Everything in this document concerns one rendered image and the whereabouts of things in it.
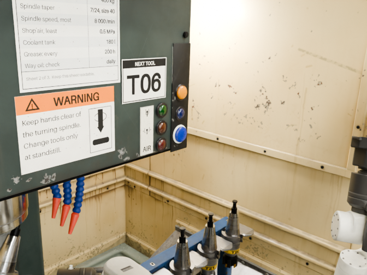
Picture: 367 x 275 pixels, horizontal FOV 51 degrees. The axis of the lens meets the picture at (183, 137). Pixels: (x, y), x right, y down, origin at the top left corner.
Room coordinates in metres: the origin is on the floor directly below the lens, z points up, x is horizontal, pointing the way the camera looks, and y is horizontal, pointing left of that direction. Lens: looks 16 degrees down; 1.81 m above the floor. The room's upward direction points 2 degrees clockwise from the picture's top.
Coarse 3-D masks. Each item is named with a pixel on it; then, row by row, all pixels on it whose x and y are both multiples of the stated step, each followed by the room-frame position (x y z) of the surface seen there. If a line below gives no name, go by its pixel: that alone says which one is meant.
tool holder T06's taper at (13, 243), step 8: (8, 240) 0.65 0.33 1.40; (16, 240) 0.66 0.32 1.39; (0, 248) 0.65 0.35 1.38; (8, 248) 0.64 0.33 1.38; (16, 248) 0.65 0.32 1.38; (0, 256) 0.64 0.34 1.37; (8, 256) 0.64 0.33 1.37; (16, 256) 0.65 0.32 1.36; (0, 264) 0.63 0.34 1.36; (8, 264) 0.63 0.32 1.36; (8, 272) 0.63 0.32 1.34
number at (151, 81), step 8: (144, 72) 0.64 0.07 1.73; (152, 72) 0.65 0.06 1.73; (160, 72) 0.66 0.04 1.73; (144, 80) 0.64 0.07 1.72; (152, 80) 0.65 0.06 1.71; (160, 80) 0.66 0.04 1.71; (144, 88) 0.64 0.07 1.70; (152, 88) 0.65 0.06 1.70; (160, 88) 0.66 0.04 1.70; (144, 96) 0.64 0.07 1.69
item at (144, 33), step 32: (0, 0) 0.47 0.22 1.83; (128, 0) 0.61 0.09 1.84; (160, 0) 0.66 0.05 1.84; (0, 32) 0.47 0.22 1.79; (128, 32) 0.61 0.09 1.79; (160, 32) 0.67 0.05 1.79; (0, 64) 0.47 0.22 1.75; (0, 96) 0.46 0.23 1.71; (0, 128) 0.46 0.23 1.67; (128, 128) 0.61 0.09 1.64; (0, 160) 0.46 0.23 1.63; (96, 160) 0.56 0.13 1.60; (128, 160) 0.61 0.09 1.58; (0, 192) 0.45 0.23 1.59
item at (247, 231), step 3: (240, 225) 1.07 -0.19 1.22; (243, 225) 1.07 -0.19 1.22; (240, 228) 1.05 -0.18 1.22; (243, 228) 1.05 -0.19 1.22; (246, 228) 1.05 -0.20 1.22; (249, 228) 1.05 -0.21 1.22; (243, 231) 1.03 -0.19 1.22; (246, 231) 1.03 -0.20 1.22; (249, 231) 1.03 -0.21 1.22; (252, 231) 1.04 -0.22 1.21; (243, 234) 1.02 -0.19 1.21; (246, 234) 1.02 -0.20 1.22; (249, 234) 1.02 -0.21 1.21; (252, 234) 1.03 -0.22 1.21
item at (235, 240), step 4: (224, 232) 1.01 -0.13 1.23; (240, 232) 1.01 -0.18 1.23; (224, 236) 0.99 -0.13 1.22; (228, 236) 0.98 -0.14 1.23; (236, 236) 0.99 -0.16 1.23; (240, 236) 1.00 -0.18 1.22; (228, 240) 0.98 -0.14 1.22; (232, 240) 0.98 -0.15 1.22; (236, 240) 0.98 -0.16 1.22; (240, 240) 1.00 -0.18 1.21; (236, 244) 0.98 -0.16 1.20
